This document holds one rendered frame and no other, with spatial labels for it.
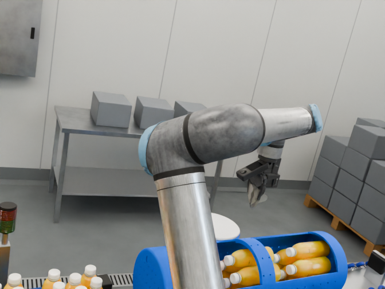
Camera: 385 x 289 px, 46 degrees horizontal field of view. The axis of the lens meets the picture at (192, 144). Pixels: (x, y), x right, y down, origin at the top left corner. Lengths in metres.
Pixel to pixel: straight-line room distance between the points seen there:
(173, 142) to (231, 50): 4.22
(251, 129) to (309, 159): 5.22
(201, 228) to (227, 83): 4.31
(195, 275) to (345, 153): 4.48
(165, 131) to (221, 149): 0.13
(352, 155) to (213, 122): 4.38
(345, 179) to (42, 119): 3.33
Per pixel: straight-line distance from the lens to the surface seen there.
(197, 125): 0.93
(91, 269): 1.71
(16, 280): 1.64
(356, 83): 6.23
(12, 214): 1.76
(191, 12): 4.90
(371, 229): 5.07
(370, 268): 2.55
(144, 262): 1.69
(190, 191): 0.96
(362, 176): 5.13
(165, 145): 0.96
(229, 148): 0.94
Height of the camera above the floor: 2.07
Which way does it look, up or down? 17 degrees down
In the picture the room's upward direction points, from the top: 12 degrees clockwise
